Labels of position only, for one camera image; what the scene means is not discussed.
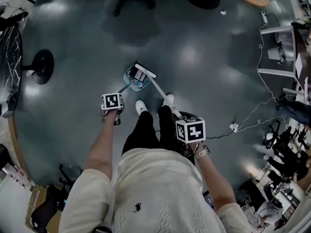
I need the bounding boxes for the white shelving unit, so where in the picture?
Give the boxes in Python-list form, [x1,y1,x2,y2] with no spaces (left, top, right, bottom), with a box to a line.
[290,0,311,24]

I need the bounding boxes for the teal dustpan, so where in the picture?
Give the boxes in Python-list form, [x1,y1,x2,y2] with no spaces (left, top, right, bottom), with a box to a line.
[118,61,151,94]

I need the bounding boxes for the person's white shoe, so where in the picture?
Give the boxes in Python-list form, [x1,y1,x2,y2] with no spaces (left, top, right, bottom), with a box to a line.
[135,100,149,117]
[162,94,175,108]

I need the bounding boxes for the person's right white shoe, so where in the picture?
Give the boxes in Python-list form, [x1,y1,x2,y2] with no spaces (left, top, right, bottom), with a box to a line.
[162,94,175,108]

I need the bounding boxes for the metal wristwatch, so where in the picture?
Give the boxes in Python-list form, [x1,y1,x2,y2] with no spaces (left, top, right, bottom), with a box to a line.
[194,145,211,160]

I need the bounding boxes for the person's left white shoe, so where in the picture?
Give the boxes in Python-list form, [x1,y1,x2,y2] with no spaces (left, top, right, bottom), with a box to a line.
[135,100,149,117]

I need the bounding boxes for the black cable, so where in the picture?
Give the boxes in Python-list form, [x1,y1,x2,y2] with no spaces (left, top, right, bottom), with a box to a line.
[205,129,234,140]

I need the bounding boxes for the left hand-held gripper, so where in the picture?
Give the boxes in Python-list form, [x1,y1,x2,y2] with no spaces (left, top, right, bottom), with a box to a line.
[101,93,125,127]

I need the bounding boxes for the white cable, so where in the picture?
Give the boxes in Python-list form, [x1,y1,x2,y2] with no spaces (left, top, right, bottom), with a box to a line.
[237,13,300,133]

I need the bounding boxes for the person's right forearm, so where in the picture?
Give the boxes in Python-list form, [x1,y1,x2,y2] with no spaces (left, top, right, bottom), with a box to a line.
[196,154,238,212]

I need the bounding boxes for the person's cream knit shirt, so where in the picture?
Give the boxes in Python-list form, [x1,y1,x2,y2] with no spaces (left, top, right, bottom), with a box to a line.
[58,147,254,233]

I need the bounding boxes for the white paper sheet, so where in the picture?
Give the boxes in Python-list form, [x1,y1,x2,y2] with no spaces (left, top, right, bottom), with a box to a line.
[294,53,304,79]

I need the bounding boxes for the person's left forearm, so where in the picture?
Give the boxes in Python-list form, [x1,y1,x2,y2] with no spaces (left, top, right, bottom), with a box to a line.
[84,110,119,180]

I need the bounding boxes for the black small box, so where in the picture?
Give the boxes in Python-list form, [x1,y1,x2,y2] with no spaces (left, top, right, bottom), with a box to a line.
[128,68,147,82]

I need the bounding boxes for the white broom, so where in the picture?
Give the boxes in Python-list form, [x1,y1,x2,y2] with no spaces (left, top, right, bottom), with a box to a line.
[135,64,185,120]

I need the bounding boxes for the white plastic container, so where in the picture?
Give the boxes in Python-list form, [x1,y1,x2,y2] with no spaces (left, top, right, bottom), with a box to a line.
[267,47,286,63]
[276,33,293,44]

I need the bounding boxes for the person's right hand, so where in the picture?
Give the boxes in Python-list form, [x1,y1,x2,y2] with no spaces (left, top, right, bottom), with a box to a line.
[190,141,205,154]

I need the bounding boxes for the person's black trousers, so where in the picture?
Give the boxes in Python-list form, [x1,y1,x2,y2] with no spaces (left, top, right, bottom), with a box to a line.
[121,105,186,155]

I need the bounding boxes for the white frame desk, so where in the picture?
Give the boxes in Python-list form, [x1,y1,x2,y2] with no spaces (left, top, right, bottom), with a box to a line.
[257,22,311,100]

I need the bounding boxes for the black marble round table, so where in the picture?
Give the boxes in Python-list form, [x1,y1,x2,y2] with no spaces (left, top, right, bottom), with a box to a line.
[0,25,55,118]

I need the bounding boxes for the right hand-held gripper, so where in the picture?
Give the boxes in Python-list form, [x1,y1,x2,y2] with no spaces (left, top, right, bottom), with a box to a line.
[175,115,207,158]

